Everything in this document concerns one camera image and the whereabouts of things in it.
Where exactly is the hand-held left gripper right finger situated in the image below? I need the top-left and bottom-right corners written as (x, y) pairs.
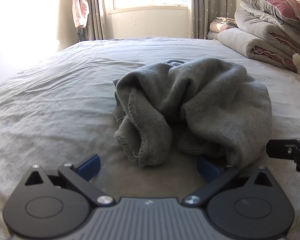
top-left (182, 155), bottom-right (275, 207)

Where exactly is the patterned folded cloth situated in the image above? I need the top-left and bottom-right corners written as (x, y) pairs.
top-left (216, 17), bottom-right (238, 27)

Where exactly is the grey star-patterned curtain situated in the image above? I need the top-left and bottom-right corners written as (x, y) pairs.
top-left (189, 0), bottom-right (237, 40)
top-left (79, 0), bottom-right (108, 41)

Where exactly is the pink hanging cloth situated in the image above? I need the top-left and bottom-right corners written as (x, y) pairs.
top-left (72, 0), bottom-right (90, 29)

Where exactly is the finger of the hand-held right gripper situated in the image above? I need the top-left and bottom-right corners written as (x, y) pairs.
top-left (266, 137), bottom-right (300, 172)

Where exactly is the maroon and grey pillow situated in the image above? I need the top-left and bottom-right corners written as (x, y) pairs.
top-left (233, 0), bottom-right (300, 40)

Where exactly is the bed with grey sheet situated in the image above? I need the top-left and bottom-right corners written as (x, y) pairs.
top-left (0, 38), bottom-right (300, 240)

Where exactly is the folded grey quilt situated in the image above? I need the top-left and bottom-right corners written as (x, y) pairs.
top-left (234, 3), bottom-right (300, 63)

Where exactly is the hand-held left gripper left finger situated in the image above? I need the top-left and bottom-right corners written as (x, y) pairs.
top-left (24, 154), bottom-right (116, 208)

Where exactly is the folded pink blanket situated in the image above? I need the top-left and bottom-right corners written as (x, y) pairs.
top-left (209, 21), bottom-right (238, 33)

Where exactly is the grey knit sweater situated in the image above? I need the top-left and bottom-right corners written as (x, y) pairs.
top-left (112, 57), bottom-right (273, 168)

